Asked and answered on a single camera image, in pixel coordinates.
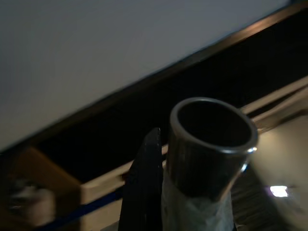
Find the brown cardboard box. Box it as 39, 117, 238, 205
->
7, 146, 84, 231

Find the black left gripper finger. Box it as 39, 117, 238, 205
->
117, 127, 164, 231

